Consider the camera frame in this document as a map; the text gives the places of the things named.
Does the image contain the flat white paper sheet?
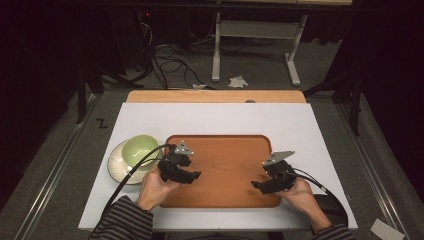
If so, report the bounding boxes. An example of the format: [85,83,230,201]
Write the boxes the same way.
[369,217,406,240]

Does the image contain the black floor cables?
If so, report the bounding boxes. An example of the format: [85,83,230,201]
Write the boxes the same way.
[134,19,216,90]

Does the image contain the black metal stand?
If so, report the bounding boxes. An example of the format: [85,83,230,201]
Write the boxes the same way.
[302,65,364,137]
[75,62,145,125]

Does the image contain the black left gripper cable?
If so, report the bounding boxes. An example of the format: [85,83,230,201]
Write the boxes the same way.
[89,143,177,240]

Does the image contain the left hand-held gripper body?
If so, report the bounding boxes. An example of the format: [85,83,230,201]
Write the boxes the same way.
[157,140,196,184]

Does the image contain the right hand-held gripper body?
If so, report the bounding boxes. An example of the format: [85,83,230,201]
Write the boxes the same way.
[259,150,298,195]

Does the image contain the person's left hand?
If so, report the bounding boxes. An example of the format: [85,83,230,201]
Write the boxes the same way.
[135,166,183,212]

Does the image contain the wooden table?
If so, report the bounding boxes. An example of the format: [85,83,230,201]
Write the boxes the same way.
[126,89,307,104]

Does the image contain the green bowl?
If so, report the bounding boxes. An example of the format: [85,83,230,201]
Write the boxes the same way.
[121,134,161,169]

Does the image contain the aluminium floor rail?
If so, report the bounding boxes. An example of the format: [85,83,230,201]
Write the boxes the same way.
[334,102,412,240]
[13,94,102,240]

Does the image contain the white table board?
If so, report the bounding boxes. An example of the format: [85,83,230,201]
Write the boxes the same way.
[77,102,359,232]

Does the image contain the white ribbed plate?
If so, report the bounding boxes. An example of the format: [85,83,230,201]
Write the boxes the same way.
[107,138,165,186]

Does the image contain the white metal desk frame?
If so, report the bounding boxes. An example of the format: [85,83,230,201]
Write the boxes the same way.
[211,11,309,87]

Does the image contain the large crumpled white paper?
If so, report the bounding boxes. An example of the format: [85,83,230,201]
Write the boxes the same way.
[227,75,250,89]

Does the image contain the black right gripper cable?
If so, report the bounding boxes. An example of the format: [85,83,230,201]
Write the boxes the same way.
[289,167,338,201]

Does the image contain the wooden tray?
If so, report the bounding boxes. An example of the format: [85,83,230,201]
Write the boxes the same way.
[159,134,283,209]

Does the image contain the person's right hand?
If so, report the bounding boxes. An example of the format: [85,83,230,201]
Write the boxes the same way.
[279,177,324,219]

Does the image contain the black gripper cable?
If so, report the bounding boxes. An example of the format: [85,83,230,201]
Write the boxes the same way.
[89,143,177,240]
[289,167,338,201]

